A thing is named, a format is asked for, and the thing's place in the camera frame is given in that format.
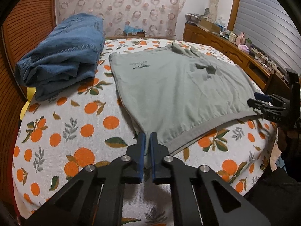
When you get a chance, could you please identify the grey-green shorts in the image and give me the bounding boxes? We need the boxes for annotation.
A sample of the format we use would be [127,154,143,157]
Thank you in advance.
[109,43,256,153]

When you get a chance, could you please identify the wooden sideboard cabinet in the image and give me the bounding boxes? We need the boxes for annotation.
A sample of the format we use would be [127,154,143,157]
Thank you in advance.
[183,23,290,97]

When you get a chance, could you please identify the pink tissue pack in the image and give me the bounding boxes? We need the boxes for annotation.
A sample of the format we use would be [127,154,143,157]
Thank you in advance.
[238,44,249,54]

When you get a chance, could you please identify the pink bottle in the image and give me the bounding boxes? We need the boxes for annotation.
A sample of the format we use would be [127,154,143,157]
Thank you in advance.
[235,32,245,46]

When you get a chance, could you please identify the grey window blind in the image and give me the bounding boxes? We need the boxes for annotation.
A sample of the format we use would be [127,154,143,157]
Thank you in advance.
[234,0,300,73]

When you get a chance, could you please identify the cardboard box on cabinet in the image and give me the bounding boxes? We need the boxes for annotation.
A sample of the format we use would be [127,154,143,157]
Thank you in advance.
[198,18,221,34]

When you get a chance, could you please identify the stack of magazines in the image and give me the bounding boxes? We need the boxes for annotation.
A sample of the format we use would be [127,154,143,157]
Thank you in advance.
[185,13,208,24]

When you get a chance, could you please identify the yellow tag strip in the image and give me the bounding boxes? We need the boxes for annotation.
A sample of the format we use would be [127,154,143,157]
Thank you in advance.
[19,87,36,120]

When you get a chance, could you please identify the pink circle pattern curtain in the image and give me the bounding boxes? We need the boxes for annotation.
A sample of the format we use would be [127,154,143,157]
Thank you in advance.
[56,0,186,38]

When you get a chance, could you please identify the folded blue jeans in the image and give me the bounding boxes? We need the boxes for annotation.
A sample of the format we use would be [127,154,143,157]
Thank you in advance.
[15,13,105,101]

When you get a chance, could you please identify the cardboard box with blue bag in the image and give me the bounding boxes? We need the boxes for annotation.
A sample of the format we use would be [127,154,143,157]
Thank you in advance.
[123,25,145,37]

